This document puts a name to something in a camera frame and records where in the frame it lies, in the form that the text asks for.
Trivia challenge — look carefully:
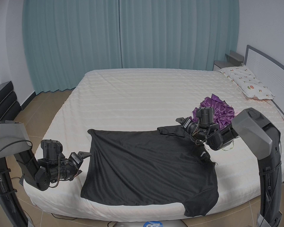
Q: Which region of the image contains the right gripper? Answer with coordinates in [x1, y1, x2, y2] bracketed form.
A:
[175, 117, 199, 134]

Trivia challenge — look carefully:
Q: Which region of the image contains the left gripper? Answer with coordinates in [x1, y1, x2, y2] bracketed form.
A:
[63, 152, 92, 180]

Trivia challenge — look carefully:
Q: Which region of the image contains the black T-shirt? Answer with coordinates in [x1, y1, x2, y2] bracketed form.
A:
[80, 125, 220, 217]

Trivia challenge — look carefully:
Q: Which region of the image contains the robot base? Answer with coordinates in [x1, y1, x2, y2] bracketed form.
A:
[112, 219, 187, 227]

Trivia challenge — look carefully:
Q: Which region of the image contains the bed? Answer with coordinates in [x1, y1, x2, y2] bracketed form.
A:
[23, 44, 284, 222]

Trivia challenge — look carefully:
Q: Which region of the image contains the purple satin garment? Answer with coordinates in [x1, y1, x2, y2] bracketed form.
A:
[191, 94, 235, 131]

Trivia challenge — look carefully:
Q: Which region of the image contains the white printed garment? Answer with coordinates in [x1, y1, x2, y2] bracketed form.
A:
[222, 140, 235, 151]

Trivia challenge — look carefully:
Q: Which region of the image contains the white printed pillow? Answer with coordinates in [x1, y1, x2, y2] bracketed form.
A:
[217, 65, 275, 100]

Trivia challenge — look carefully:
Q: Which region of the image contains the grey bedside table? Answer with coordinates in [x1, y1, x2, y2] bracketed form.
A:
[213, 50, 244, 71]

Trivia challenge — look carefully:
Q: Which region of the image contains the blue-green curtain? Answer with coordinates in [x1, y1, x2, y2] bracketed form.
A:
[120, 0, 240, 71]
[23, 0, 123, 93]

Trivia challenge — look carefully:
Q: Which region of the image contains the black chest of drawers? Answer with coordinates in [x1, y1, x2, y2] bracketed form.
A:
[0, 81, 22, 121]

